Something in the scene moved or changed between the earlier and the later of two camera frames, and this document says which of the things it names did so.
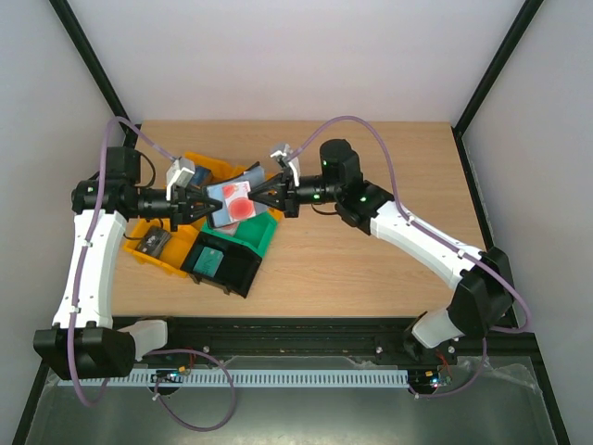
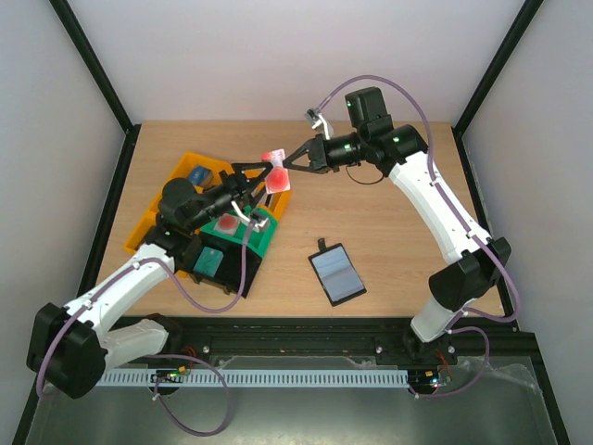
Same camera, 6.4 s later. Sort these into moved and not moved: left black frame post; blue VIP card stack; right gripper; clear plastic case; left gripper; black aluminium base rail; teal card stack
Moved: right gripper; clear plastic case; left gripper
Not moved: left black frame post; black aluminium base rail; teal card stack; blue VIP card stack
